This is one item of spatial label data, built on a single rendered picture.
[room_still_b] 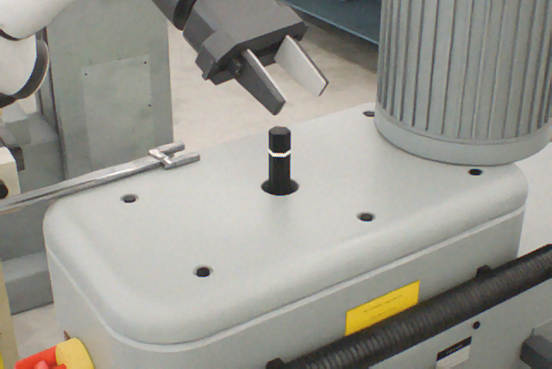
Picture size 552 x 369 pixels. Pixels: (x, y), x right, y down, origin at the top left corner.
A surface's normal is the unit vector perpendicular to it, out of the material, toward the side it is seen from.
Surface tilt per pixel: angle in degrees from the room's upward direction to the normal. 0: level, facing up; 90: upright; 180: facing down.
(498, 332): 90
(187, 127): 0
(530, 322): 90
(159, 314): 45
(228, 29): 30
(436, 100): 90
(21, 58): 77
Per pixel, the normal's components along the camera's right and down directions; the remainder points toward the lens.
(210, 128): 0.00, -0.88
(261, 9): 0.36, -0.61
